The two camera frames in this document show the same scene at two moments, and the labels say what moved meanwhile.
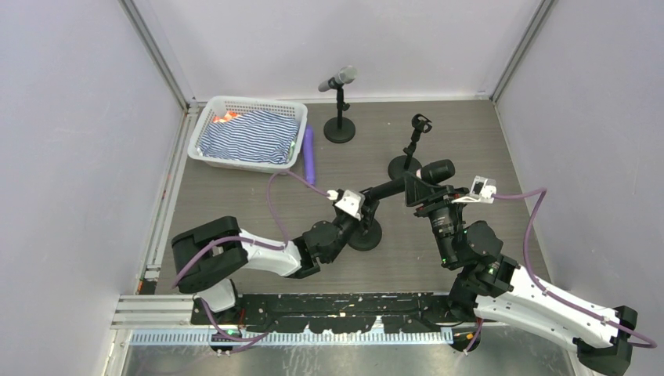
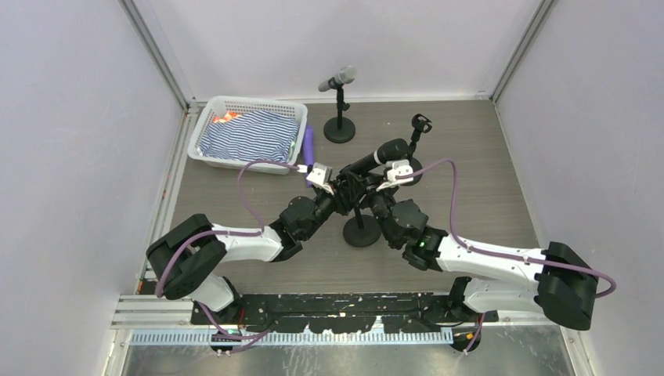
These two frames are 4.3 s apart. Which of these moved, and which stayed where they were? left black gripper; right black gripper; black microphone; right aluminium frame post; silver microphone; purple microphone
Moved: right black gripper; left black gripper; black microphone
Stayed: right aluminium frame post; silver microphone; purple microphone
